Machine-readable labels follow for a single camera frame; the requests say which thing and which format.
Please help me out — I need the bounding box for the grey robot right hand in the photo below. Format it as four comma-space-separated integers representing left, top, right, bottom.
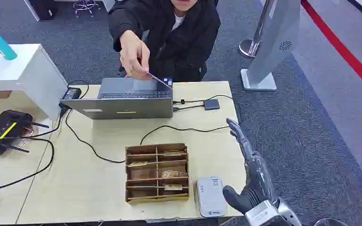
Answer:
222, 118, 279, 215

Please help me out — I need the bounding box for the person's right hand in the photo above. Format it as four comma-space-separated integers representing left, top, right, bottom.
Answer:
119, 30, 152, 81

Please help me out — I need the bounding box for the thin plastic card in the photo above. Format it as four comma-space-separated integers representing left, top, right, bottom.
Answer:
146, 72, 173, 90

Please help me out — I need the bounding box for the white card reader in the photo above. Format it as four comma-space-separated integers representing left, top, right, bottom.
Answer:
196, 176, 228, 218

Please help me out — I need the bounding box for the grey laptop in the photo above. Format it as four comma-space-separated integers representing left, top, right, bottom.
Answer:
60, 76, 174, 121

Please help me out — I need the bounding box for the person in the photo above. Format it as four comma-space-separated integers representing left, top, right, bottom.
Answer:
107, 0, 221, 83

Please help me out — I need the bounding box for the chrome chair base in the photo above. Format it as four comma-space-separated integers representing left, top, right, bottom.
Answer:
72, 0, 100, 18

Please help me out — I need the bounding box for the black power adapter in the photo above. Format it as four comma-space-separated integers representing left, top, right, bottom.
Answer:
61, 88, 82, 101

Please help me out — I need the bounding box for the clear round base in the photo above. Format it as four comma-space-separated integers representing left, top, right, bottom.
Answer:
313, 218, 349, 226

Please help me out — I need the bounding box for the dark grey usb hub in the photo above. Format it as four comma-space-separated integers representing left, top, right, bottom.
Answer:
204, 98, 221, 111

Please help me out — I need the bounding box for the black cabinet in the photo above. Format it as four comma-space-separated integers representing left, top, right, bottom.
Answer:
23, 0, 59, 22

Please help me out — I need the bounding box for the white cabinet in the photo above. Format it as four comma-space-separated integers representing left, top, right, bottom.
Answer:
0, 43, 68, 121

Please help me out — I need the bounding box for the wooden card box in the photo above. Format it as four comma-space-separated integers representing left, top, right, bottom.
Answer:
125, 143, 190, 205

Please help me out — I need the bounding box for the grey kiosk stand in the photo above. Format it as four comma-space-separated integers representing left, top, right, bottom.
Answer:
241, 0, 302, 91

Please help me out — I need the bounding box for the red floor tape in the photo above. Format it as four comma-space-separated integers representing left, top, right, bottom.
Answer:
300, 0, 362, 98

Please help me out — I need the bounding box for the black wifi router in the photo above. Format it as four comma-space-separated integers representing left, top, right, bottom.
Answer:
0, 110, 50, 156

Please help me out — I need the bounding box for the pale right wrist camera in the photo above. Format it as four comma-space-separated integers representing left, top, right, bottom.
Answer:
245, 200, 281, 226

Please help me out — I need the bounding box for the short black hub cable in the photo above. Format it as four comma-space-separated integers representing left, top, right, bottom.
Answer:
172, 104, 206, 112

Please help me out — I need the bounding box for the long black hub cable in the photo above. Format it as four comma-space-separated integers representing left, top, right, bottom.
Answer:
140, 95, 241, 145

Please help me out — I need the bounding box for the black laptop power cable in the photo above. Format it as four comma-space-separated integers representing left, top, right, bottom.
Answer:
63, 106, 126, 164

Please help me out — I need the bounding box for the chrome stanchion post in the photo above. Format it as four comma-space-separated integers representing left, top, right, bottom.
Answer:
239, 0, 277, 59

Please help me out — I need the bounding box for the black router cable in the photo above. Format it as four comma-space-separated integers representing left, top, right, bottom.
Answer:
0, 137, 55, 194

